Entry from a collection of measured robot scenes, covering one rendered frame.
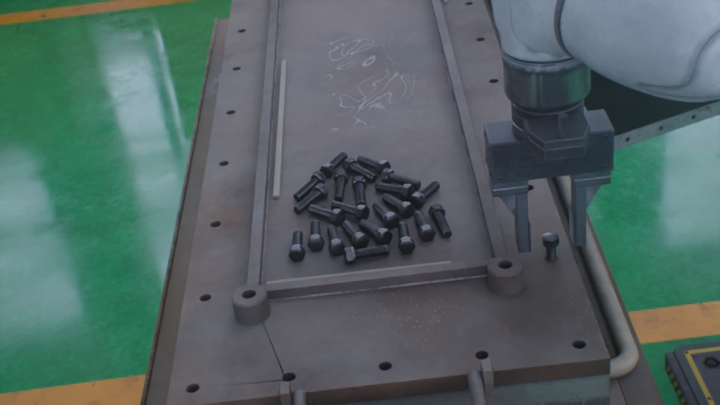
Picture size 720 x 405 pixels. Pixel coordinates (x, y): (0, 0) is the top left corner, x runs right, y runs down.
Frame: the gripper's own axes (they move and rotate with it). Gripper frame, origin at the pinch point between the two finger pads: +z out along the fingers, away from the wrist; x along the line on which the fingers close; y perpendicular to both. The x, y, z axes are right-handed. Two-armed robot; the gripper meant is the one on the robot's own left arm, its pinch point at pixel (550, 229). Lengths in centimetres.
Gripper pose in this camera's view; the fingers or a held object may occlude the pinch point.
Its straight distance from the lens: 123.1
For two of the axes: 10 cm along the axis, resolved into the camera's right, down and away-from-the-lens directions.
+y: -0.5, -5.4, 8.4
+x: -9.9, 1.2, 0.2
